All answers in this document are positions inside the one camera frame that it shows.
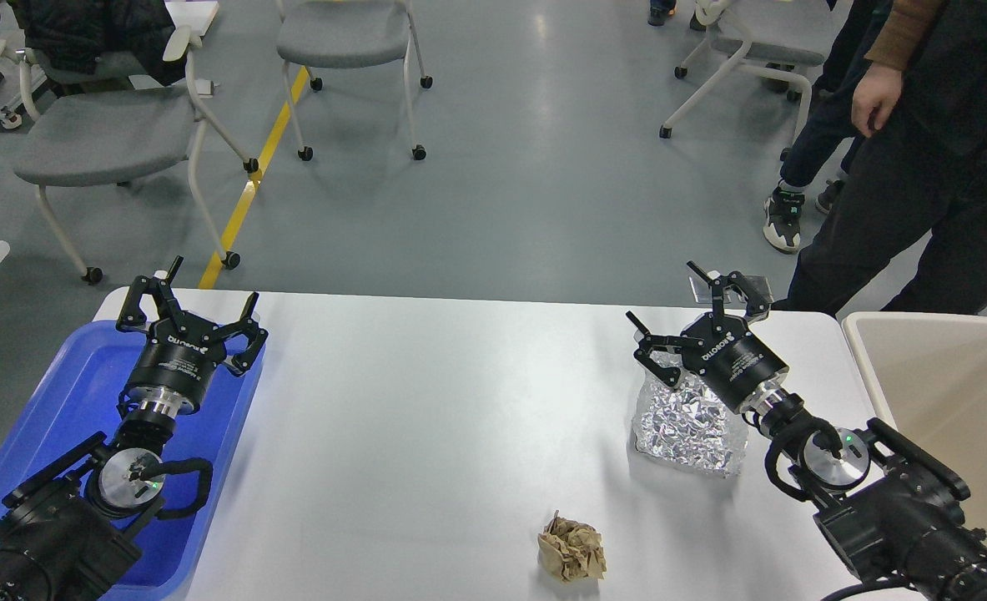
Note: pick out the yellow floor tape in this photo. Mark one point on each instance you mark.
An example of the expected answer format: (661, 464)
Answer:
(233, 227)

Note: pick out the grey chair left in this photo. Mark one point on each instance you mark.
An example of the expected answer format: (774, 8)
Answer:
(114, 137)

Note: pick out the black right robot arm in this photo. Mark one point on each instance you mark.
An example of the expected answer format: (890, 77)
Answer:
(889, 510)

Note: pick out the grey chair right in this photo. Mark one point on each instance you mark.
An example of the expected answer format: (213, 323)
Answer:
(776, 40)

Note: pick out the bystander bare hand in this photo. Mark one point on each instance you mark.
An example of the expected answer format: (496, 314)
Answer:
(875, 97)

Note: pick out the metal floor plate left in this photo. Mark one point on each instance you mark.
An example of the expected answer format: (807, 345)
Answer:
(701, 290)

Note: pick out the grey chair middle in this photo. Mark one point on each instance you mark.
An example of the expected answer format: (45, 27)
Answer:
(345, 35)

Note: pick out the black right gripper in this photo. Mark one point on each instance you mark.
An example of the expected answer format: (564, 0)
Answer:
(735, 359)

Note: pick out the crumpled brown paper ball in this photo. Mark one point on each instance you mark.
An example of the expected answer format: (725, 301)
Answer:
(570, 550)

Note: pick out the crinkled silver foil bag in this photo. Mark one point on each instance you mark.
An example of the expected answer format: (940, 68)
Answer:
(687, 427)

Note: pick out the grey chair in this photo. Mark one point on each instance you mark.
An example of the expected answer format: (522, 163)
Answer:
(776, 40)
(114, 137)
(345, 35)

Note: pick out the beige plastic bin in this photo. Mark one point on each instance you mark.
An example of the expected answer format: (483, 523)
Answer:
(926, 374)

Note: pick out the bystander in dark clothes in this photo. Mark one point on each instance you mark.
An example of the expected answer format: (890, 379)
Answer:
(923, 173)

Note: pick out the blue plastic tray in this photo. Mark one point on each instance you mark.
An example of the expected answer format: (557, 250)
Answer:
(77, 397)

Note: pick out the black jacket on chair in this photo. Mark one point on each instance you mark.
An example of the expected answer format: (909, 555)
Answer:
(75, 35)

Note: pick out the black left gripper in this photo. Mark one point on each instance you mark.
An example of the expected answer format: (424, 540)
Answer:
(174, 359)

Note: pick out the distant person shoes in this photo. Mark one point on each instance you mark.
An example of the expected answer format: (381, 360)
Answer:
(660, 11)

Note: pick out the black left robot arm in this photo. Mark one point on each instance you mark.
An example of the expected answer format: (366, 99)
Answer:
(110, 478)

